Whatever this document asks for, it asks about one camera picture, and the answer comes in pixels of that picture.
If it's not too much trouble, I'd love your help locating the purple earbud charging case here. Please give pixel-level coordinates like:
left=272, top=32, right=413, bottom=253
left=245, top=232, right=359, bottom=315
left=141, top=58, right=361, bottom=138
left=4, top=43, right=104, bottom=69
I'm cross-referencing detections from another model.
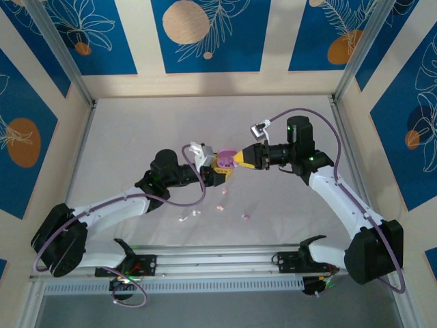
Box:
left=216, top=147, right=238, bottom=169

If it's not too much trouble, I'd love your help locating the black connector module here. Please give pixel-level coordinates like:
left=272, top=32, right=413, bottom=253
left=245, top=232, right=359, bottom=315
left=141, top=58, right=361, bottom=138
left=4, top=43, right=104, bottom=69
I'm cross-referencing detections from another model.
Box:
left=109, top=277, right=141, bottom=301
left=302, top=275, right=337, bottom=297

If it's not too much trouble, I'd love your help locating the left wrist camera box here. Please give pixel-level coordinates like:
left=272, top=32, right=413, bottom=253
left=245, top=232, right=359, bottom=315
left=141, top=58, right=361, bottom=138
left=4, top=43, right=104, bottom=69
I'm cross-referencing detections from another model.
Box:
left=189, top=141, right=216, bottom=169

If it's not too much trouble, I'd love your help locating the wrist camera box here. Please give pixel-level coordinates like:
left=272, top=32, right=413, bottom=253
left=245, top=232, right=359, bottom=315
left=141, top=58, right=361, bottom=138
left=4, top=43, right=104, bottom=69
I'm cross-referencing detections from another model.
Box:
left=189, top=141, right=216, bottom=169
left=250, top=120, right=272, bottom=144

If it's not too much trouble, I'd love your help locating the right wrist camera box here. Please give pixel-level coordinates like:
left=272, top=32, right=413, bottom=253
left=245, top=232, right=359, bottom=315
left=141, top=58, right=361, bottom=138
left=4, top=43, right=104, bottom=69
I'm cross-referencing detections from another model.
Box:
left=250, top=120, right=272, bottom=144

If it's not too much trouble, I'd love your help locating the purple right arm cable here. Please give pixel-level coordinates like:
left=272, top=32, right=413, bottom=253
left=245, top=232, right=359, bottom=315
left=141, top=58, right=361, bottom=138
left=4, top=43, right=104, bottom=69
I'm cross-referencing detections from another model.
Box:
left=268, top=108, right=407, bottom=295

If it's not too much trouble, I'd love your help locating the aluminium side rail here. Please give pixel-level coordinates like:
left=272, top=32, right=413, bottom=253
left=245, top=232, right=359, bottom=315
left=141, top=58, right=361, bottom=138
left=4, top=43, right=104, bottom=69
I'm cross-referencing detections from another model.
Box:
left=51, top=100, right=99, bottom=254
left=328, top=96, right=385, bottom=245

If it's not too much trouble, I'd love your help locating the aluminium mounting rail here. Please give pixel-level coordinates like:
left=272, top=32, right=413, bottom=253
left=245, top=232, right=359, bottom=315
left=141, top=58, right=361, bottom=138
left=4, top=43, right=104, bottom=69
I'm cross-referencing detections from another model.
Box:
left=29, top=243, right=406, bottom=282

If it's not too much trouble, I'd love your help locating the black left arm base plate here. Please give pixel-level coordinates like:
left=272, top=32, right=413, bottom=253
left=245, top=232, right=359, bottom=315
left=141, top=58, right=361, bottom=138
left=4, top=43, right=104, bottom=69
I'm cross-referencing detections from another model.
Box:
left=94, top=254, right=158, bottom=277

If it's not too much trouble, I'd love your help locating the aluminium frame post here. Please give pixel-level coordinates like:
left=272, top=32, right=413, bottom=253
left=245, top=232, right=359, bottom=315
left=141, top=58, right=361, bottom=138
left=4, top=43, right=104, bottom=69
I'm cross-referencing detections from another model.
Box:
left=25, top=0, right=97, bottom=107
left=333, top=0, right=419, bottom=103

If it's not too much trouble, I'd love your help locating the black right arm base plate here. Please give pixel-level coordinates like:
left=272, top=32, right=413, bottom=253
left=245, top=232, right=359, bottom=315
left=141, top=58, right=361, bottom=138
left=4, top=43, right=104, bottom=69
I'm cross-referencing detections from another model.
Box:
left=274, top=251, right=342, bottom=274

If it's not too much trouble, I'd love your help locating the grey slotted cable duct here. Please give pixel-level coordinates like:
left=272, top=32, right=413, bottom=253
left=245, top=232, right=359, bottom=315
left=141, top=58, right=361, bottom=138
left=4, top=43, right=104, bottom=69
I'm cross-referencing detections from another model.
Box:
left=42, top=276, right=305, bottom=297

